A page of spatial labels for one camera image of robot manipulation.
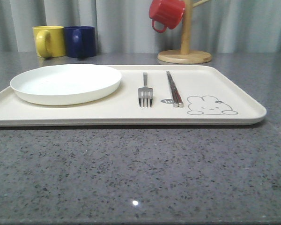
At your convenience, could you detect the dark blue mug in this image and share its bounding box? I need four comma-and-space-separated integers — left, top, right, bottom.
63, 26, 96, 58

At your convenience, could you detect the yellow mug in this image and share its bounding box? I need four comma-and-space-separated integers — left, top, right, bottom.
32, 26, 66, 58

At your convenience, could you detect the silver fork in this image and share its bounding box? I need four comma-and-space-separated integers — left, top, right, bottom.
138, 72, 154, 108

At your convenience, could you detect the metal chopstick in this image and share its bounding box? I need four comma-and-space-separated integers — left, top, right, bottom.
166, 71, 179, 107
175, 85, 184, 108

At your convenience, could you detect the wooden mug tree stand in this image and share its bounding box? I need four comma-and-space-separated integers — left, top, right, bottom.
157, 0, 212, 64

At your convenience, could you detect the red mug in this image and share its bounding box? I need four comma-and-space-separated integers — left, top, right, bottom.
149, 0, 185, 33

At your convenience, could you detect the cream rabbit serving tray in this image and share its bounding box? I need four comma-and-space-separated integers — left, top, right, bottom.
0, 65, 266, 127

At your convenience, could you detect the white round plate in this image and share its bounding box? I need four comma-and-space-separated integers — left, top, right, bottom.
10, 64, 122, 105

